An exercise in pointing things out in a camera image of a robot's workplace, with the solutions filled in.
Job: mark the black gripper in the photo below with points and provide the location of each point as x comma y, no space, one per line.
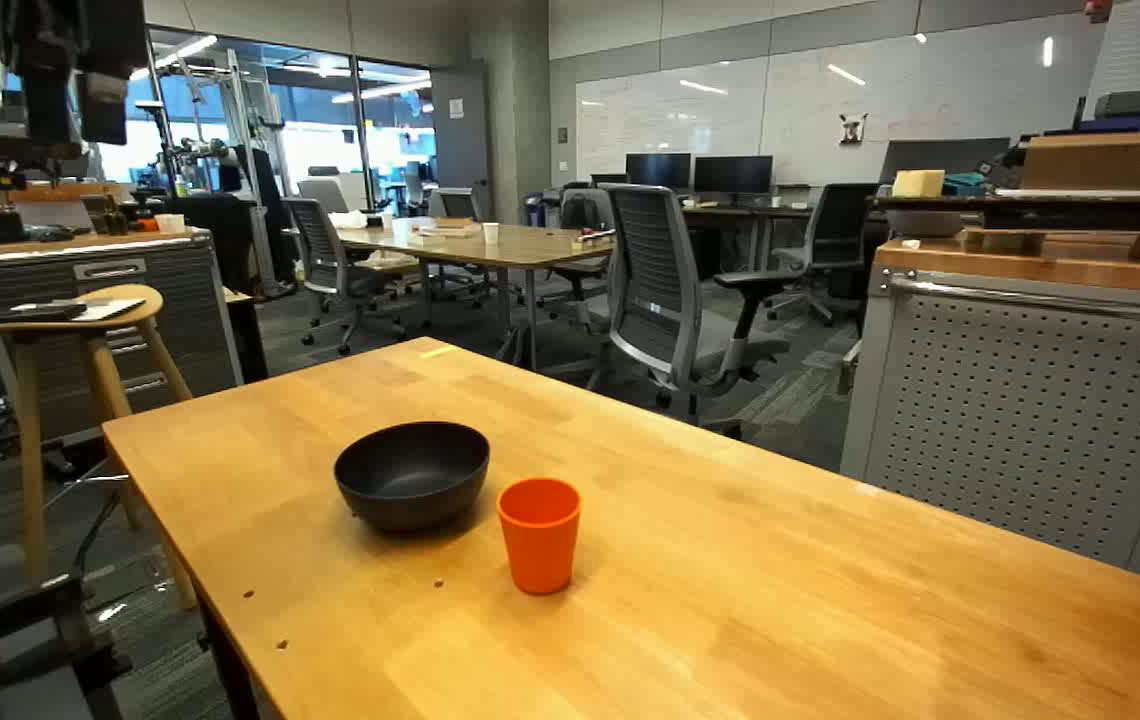
50,66

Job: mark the orange plastic cup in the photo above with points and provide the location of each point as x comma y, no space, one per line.
538,542

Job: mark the black bowl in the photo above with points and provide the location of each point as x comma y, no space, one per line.
408,486

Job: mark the dark flat device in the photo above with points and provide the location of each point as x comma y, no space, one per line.
44,310

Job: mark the grey drawer cabinet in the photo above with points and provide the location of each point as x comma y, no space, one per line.
101,304

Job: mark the wooden stool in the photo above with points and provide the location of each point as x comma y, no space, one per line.
35,452

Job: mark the grey door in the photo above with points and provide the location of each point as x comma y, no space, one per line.
463,126

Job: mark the light wooden meeting table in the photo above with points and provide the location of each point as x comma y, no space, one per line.
503,244

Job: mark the black computer monitor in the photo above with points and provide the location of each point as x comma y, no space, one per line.
734,175
658,168

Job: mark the grey mesh office chair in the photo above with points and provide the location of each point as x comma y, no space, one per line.
653,282

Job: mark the black office chair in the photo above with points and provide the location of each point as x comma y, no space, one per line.
843,226

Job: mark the yellow foam block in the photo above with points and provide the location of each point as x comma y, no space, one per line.
917,180

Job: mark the wooden open crate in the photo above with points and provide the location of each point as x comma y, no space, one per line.
1061,242

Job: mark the grey perforated tool cabinet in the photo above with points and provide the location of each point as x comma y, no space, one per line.
1020,415

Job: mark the brown wooden box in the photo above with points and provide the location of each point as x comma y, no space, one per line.
1100,160

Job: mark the wall whiteboard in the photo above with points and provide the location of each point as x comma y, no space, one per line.
753,114

